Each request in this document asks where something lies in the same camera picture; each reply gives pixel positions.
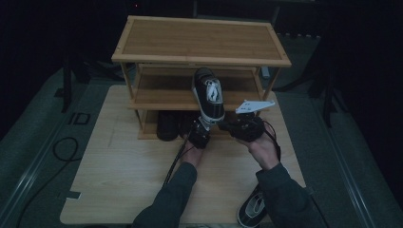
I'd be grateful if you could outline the left hand-held gripper cable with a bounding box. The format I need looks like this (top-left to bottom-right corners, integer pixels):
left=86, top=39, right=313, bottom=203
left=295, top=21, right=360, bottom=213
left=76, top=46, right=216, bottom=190
left=163, top=134, right=191, bottom=188

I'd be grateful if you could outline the hand-held gripper cable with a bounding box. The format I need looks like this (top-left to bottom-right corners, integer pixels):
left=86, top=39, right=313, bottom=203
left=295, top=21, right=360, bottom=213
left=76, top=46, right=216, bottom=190
left=163, top=134, right=191, bottom=188
left=261, top=120, right=282, bottom=161

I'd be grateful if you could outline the right hand-held gripper cable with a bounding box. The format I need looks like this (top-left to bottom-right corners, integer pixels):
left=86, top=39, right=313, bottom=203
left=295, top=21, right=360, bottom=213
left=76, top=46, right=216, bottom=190
left=261, top=120, right=282, bottom=161

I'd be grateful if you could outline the black floor cable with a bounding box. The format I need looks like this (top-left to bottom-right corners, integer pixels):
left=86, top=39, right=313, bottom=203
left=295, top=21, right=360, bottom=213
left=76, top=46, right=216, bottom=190
left=15, top=136, right=80, bottom=228

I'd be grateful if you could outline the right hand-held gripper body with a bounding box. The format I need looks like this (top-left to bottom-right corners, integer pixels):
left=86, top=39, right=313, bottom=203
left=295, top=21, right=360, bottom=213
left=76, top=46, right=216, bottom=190
left=231, top=99, right=276, bottom=143

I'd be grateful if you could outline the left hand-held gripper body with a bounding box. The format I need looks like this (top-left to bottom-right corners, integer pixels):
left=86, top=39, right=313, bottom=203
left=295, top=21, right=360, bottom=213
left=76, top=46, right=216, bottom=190
left=188, top=116, right=213, bottom=150

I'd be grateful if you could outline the person's left hand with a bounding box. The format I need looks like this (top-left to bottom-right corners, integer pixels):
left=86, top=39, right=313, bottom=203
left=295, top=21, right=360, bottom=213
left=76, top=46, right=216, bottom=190
left=181, top=142, right=205, bottom=167

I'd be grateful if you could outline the black white canvas sneaker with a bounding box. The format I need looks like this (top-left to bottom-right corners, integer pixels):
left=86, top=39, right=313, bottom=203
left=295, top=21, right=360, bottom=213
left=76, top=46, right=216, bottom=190
left=237, top=186, right=269, bottom=228
left=192, top=66, right=226, bottom=126

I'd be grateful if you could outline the person's right hand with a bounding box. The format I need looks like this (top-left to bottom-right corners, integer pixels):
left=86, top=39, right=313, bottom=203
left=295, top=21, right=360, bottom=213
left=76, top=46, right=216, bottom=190
left=240, top=123, right=281, bottom=172

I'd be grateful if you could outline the black metal stand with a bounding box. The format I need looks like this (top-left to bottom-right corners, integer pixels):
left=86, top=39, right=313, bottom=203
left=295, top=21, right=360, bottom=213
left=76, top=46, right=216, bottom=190
left=61, top=56, right=93, bottom=113
left=303, top=72, right=338, bottom=127

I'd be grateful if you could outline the wooden shoe rack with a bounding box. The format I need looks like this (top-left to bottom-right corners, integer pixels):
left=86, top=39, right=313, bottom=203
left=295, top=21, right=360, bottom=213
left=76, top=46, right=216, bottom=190
left=111, top=14, right=293, bottom=141

